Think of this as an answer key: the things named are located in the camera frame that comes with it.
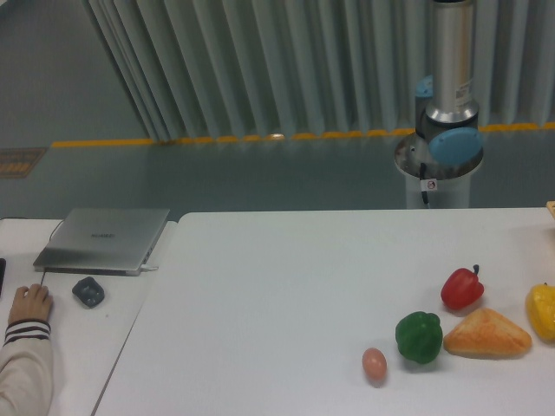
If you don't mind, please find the person's hand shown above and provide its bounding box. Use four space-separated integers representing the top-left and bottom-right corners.
8 283 53 325

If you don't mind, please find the white striped sleeve forearm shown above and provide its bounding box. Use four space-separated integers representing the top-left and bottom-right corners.
1 319 54 415

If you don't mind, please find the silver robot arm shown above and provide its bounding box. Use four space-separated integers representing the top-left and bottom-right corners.
415 1 482 166

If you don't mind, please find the triangular toy bread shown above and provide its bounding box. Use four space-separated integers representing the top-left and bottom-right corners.
443 308 532 359

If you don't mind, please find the wooden basket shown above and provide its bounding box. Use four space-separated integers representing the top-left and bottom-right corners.
545 200 555 219

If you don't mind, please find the dark grey small gadget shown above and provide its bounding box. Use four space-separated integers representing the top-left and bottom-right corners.
72 276 105 309

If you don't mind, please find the black device at edge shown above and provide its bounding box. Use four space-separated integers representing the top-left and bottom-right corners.
0 258 7 297

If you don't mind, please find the silver closed laptop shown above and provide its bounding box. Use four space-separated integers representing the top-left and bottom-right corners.
33 208 169 276

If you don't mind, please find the grey pleated curtain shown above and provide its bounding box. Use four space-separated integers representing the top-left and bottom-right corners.
82 0 555 143

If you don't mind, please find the brown toy egg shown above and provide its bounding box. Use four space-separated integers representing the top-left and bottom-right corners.
362 348 388 381

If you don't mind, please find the green toy bell pepper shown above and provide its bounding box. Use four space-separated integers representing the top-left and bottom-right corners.
395 311 443 365

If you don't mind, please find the red toy bell pepper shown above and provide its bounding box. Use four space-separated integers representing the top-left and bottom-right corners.
441 264 485 310

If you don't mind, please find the yellow toy bell pepper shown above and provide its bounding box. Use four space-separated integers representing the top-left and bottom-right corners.
525 283 554 343

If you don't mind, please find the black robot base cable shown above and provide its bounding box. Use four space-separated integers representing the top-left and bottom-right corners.
418 162 432 210

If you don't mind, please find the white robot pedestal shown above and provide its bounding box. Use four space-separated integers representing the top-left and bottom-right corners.
394 127 484 209

